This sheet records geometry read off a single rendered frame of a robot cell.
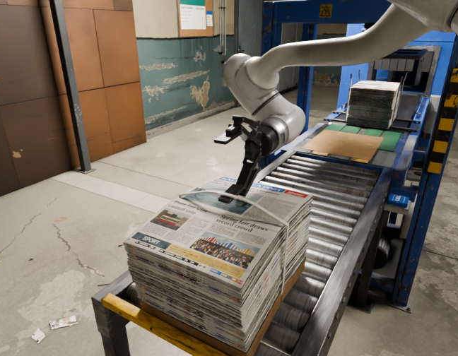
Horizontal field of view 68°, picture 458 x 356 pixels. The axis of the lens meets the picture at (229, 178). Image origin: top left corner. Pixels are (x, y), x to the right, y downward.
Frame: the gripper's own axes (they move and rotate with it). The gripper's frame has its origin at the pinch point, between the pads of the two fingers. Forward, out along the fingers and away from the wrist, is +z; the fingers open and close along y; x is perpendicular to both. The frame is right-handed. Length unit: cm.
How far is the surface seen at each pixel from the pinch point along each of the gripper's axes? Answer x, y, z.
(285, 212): -12.2, 11.0, -5.9
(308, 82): 42, 18, -175
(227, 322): -10.9, 21.7, 19.1
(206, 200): 6.6, 10.1, -1.3
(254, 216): -6.8, 10.5, -0.5
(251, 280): -14.2, 13.2, 14.8
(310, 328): -22.2, 34.7, 2.3
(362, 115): 5, 41, -186
